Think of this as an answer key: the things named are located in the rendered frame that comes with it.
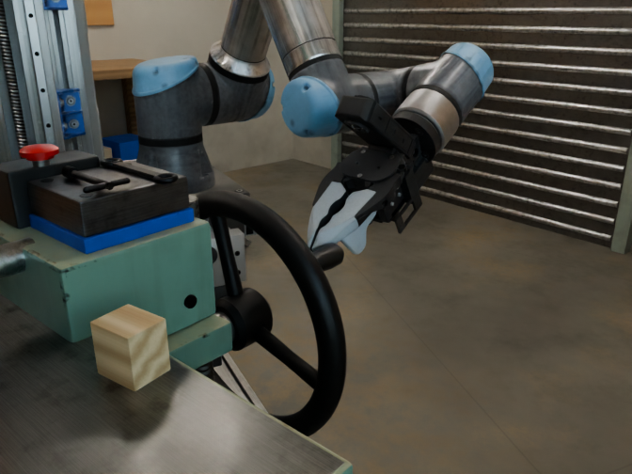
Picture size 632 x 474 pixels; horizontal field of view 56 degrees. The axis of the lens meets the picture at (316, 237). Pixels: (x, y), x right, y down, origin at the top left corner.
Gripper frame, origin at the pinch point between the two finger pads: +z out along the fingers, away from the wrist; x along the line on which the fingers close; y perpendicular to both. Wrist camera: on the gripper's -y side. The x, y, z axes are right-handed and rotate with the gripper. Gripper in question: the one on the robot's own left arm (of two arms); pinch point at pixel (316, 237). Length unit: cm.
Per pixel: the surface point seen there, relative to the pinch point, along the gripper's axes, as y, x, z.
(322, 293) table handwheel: -1.7, -6.7, 6.8
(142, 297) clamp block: -11.7, -0.5, 18.0
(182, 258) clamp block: -11.5, -0.5, 13.4
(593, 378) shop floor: 148, 1, -76
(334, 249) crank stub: -0.2, -3.3, 0.9
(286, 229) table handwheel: -5.8, -1.8, 3.9
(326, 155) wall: 220, 247, -215
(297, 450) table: -12.4, -20.6, 21.7
